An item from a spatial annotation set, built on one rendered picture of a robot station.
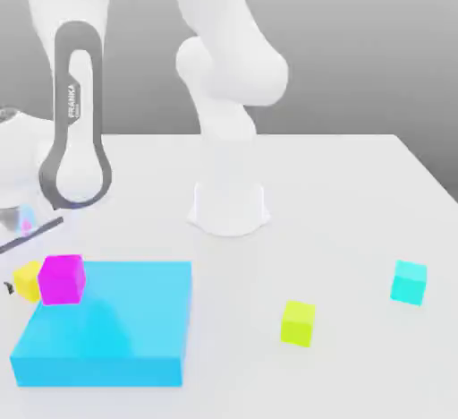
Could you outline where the small magenta cube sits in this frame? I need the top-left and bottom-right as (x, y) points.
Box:
(37, 253), (88, 307)

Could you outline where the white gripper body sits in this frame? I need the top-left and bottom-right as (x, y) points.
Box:
(0, 212), (67, 277)

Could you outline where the small lime cube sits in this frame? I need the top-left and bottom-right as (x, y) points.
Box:
(279, 299), (317, 349)

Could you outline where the large blue box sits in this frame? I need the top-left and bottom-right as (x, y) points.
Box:
(9, 260), (193, 389)

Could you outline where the small cyan cube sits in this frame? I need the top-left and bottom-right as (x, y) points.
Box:
(389, 260), (428, 308)

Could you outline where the small yellow cube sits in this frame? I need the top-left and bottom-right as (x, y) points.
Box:
(13, 260), (43, 304)

